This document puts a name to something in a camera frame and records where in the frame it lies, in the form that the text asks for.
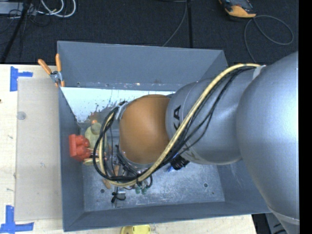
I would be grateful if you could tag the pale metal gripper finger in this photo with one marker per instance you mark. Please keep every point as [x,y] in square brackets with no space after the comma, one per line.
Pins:
[121,195]
[119,203]

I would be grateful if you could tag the small orange toy piece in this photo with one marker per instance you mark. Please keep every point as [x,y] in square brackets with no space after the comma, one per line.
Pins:
[106,183]

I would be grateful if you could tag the tan and red toy piece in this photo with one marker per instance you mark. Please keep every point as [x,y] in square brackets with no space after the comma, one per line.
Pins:
[91,160]

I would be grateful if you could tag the red plastic toy block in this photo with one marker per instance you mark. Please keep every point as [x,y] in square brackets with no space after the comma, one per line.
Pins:
[76,147]

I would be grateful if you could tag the pale wood flat board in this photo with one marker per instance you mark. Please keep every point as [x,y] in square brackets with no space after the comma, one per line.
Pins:
[36,142]

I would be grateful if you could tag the grey metal bin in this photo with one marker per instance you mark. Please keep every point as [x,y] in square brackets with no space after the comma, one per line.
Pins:
[136,64]

